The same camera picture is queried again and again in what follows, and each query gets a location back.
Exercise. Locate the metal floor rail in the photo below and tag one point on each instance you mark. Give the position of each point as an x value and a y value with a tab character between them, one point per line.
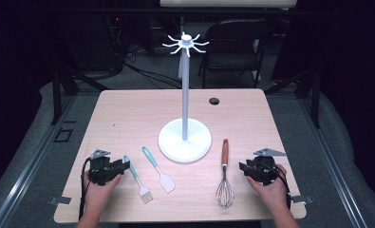
330	164
33	164

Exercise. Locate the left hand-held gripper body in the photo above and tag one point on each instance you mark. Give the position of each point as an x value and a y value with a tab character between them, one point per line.
101	169

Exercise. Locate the black metal frame stand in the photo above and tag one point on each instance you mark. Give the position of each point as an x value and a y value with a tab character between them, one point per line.
57	95
314	98

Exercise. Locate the white board panel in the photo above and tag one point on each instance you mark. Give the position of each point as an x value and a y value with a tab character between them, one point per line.
226	3

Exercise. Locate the grey metal table bracket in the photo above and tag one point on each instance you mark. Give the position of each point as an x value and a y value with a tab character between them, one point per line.
61	200
302	199

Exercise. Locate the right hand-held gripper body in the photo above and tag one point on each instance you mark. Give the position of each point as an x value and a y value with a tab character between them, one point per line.
264	169

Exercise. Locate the black folding chair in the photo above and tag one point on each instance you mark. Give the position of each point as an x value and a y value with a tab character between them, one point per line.
232	34

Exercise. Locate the white utensil rack with hooks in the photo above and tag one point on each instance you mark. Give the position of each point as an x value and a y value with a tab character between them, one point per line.
185	145

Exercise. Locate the person's left hand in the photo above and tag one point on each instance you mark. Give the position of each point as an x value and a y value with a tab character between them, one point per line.
96	194

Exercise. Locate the person's right hand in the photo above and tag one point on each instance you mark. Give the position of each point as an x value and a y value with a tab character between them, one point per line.
272	193

